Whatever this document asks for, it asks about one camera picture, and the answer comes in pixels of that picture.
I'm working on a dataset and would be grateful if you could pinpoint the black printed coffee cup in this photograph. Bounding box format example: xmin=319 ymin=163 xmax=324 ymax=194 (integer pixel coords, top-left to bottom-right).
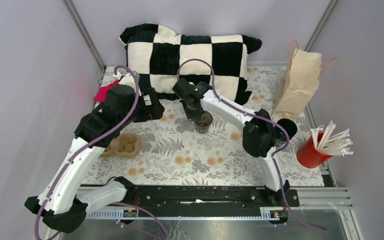
xmin=194 ymin=111 xmax=213 ymax=134

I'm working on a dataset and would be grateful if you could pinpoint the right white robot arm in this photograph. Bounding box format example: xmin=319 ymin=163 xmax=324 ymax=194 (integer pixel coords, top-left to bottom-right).
xmin=172 ymin=78 xmax=298 ymax=207

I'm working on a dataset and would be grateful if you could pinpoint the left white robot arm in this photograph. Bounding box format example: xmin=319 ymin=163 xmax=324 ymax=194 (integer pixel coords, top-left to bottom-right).
xmin=24 ymin=84 xmax=165 ymax=234

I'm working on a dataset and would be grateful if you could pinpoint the floral table mat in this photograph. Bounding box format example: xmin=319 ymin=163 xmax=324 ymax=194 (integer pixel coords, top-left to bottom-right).
xmin=82 ymin=65 xmax=325 ymax=187

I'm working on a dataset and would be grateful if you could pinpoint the brown cardboard cup carrier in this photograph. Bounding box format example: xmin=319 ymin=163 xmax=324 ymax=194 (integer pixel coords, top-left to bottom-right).
xmin=100 ymin=133 xmax=142 ymax=159

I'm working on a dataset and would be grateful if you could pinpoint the pink cloth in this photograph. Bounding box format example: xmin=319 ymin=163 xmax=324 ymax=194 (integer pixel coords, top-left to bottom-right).
xmin=93 ymin=80 xmax=119 ymax=103

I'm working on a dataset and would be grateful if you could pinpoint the black white checkered pillow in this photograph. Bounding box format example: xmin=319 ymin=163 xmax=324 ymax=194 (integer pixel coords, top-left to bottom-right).
xmin=118 ymin=23 xmax=263 ymax=105

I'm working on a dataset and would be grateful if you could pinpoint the stack of black cups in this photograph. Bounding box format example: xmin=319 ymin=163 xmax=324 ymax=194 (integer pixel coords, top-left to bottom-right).
xmin=274 ymin=118 xmax=298 ymax=147

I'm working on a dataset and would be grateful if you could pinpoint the brown paper bag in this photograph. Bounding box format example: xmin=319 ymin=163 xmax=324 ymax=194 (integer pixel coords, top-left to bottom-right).
xmin=271 ymin=40 xmax=338 ymax=121

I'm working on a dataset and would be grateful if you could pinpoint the red cup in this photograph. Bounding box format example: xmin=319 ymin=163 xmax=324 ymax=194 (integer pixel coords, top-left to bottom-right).
xmin=296 ymin=137 xmax=332 ymax=169

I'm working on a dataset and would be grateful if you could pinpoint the white wrapped straws bundle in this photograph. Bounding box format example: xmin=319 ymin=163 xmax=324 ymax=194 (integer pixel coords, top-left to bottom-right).
xmin=310 ymin=120 xmax=354 ymax=156

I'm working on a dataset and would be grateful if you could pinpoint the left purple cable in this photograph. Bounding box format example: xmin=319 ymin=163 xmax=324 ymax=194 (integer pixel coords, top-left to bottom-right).
xmin=33 ymin=65 xmax=141 ymax=240

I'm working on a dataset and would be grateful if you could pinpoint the purple cable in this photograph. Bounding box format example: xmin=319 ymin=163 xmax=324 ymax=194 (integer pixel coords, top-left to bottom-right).
xmin=33 ymin=65 xmax=141 ymax=240
xmin=176 ymin=58 xmax=328 ymax=233

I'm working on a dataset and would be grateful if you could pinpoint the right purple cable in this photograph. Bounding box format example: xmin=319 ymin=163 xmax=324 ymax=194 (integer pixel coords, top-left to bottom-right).
xmin=176 ymin=58 xmax=328 ymax=233

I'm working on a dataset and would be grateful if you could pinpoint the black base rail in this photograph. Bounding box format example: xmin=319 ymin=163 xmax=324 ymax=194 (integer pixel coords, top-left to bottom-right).
xmin=113 ymin=176 xmax=300 ymax=218

